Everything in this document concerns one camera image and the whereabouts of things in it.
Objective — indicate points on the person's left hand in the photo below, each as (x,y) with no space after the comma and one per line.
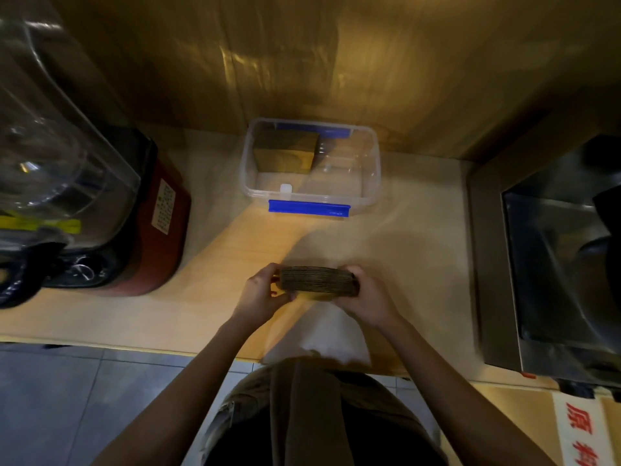
(254,298)

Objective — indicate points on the person's right hand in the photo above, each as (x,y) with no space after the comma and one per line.
(371,300)

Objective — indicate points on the person's left thumb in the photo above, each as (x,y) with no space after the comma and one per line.
(286,296)

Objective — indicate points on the person's right thumb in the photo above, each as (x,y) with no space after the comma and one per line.
(347,303)

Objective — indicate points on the stack of brown cardboard sleeves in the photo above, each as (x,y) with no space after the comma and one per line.
(318,282)

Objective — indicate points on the person's left forearm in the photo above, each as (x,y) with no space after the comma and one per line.
(174,397)

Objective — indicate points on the person's right forearm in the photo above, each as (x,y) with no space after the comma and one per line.
(465,402)

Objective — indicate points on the white plastic bag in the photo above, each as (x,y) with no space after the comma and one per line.
(322,337)

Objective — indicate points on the person's brown apron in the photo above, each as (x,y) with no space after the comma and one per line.
(315,417)

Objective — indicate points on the clear plastic storage box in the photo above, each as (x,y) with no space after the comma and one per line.
(310,164)

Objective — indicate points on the brown stack in box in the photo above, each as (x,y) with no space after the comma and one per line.
(285,152)

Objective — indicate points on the red blender base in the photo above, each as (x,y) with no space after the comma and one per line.
(140,228)

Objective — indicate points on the stainless steel sink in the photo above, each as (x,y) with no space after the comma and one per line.
(558,257)

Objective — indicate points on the cardboard box with white label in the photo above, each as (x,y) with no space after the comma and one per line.
(548,422)

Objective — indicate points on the clear blender jar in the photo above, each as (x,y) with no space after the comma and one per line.
(53,140)

